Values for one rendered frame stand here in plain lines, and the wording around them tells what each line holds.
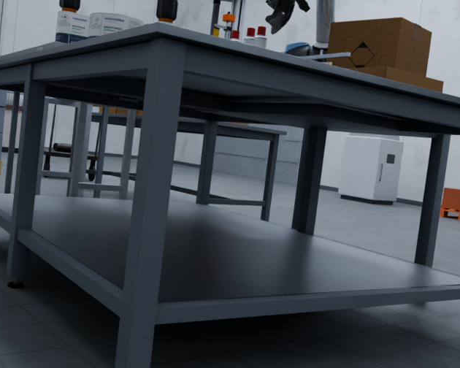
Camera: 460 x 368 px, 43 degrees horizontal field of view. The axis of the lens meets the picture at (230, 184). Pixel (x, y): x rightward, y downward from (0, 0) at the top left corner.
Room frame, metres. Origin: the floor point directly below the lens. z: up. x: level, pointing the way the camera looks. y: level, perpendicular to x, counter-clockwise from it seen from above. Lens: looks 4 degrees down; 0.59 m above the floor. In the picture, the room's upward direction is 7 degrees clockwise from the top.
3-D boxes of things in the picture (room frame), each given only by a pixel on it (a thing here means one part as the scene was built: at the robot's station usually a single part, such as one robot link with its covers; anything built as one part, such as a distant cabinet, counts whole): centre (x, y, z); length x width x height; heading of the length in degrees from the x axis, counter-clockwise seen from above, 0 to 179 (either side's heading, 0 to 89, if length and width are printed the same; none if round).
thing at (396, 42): (2.26, -0.50, 0.99); 0.30 x 0.24 x 0.27; 46
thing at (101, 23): (2.23, 0.50, 0.95); 0.20 x 0.20 x 0.14
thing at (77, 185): (3.80, 0.96, 0.47); 1.17 x 0.36 x 0.95; 35
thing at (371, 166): (9.31, -2.21, 0.73); 0.73 x 0.62 x 1.47; 39
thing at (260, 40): (2.34, -0.05, 0.98); 0.05 x 0.05 x 0.20
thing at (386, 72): (1.83, -0.41, 0.85); 0.30 x 0.26 x 0.04; 35
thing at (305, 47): (2.84, -0.25, 1.07); 0.13 x 0.12 x 0.14; 73
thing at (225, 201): (5.32, 0.60, 0.39); 2.20 x 0.80 x 0.78; 39
